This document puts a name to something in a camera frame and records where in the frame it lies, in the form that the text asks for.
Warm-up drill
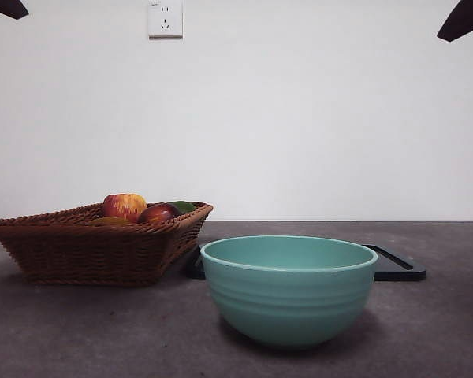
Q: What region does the brown kiwi fruit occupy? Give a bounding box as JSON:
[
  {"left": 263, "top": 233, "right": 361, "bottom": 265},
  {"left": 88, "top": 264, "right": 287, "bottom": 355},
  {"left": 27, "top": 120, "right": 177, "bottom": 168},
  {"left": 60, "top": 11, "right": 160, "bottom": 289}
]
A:
[{"left": 87, "top": 216, "right": 134, "bottom": 228}]

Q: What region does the teal ribbed bowl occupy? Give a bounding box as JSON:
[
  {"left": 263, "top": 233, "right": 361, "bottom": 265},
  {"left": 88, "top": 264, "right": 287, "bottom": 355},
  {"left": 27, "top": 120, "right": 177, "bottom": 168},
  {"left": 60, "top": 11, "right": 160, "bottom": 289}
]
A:
[{"left": 199, "top": 235, "right": 379, "bottom": 350}]

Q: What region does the red yellow apple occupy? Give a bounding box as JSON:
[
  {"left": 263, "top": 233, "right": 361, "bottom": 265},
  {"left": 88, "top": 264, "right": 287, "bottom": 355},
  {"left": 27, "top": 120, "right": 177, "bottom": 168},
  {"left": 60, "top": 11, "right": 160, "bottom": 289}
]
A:
[{"left": 102, "top": 192, "right": 148, "bottom": 224}]

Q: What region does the brown wicker basket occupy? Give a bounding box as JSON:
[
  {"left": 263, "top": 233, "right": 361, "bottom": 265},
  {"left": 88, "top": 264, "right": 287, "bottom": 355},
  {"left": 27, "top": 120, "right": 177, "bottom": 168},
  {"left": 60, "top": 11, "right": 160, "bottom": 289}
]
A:
[{"left": 0, "top": 202, "right": 214, "bottom": 287}]

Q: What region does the dark green rectangular tray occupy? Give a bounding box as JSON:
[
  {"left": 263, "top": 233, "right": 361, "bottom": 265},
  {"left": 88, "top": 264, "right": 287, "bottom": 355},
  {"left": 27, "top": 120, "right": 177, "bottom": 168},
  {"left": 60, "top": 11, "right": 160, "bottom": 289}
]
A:
[{"left": 187, "top": 243, "right": 426, "bottom": 282}]

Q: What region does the dark red round fruit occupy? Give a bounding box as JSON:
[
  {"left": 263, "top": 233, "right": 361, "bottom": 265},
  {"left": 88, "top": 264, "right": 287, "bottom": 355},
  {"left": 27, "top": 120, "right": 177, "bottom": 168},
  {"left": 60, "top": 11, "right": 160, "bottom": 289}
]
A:
[{"left": 137, "top": 202, "right": 182, "bottom": 224}]

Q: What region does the green fruit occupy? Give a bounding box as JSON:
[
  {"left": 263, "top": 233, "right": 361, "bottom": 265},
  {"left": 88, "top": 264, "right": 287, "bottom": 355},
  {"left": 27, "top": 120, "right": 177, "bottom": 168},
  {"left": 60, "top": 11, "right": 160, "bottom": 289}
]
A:
[{"left": 169, "top": 200, "right": 197, "bottom": 214}]

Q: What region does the white wall socket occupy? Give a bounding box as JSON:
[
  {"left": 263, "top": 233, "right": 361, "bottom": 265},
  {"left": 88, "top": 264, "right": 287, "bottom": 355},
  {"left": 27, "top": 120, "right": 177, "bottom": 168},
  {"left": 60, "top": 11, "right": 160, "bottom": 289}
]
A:
[{"left": 148, "top": 0, "right": 184, "bottom": 39}]

